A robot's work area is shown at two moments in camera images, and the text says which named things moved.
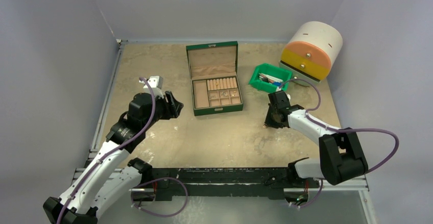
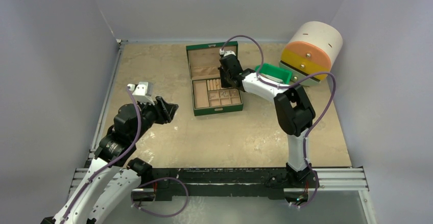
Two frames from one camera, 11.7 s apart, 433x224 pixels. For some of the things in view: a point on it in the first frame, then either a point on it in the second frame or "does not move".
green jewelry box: (216, 86) does not move
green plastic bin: (267, 78) does not move
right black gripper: (275, 113) → (226, 74)
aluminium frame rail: (91, 154) does not move
